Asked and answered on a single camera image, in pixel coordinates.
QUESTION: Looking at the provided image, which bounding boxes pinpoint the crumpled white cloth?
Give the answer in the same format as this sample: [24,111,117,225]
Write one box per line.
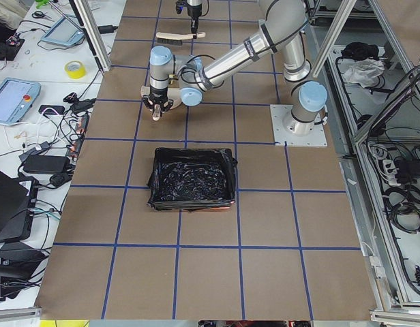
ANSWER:
[342,59,385,88]

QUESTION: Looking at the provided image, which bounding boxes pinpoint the black scissors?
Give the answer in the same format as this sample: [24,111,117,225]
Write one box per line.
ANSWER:
[31,10,51,20]

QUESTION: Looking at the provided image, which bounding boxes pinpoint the blue teach pendant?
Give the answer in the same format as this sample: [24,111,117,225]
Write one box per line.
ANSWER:
[0,78,42,126]
[40,15,85,48]

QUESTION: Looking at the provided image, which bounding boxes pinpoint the far blue teach pendant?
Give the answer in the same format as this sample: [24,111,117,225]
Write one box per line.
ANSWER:
[40,15,85,48]

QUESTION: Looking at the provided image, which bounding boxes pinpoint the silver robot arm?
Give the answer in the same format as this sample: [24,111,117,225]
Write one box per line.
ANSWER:
[141,1,311,121]
[175,0,210,35]

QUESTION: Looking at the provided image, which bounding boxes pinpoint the yellow tape roll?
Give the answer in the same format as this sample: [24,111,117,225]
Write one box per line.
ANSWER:
[64,61,86,79]

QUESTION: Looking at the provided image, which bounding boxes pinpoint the black laptop computer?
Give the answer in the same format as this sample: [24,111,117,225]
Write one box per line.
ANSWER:
[0,171,39,243]

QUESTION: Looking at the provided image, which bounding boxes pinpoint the black power strip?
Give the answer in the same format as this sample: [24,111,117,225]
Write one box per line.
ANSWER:
[66,113,90,158]

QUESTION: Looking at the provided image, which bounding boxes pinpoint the pink bin with black bag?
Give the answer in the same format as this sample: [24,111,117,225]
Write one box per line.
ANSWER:
[147,147,237,211]

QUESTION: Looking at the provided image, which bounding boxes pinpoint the aluminium frame post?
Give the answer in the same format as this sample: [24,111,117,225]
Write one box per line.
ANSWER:
[70,0,111,72]

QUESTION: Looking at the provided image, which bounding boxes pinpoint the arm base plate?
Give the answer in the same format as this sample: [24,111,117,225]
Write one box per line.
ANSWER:
[270,104,328,148]

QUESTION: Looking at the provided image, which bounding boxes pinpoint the black cable bundle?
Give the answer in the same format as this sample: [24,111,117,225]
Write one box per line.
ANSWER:
[382,185,420,236]

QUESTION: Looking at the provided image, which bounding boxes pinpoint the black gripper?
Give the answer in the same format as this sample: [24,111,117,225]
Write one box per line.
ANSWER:
[175,0,203,33]
[140,86,171,114]

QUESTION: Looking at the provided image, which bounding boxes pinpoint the black power adapter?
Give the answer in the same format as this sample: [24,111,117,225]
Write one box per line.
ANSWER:
[23,155,70,174]

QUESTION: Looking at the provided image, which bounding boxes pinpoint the near blue teach pendant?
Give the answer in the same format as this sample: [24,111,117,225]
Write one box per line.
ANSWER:
[0,78,42,126]

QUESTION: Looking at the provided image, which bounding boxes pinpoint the white power strip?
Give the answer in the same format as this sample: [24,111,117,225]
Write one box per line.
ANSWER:
[381,159,400,187]

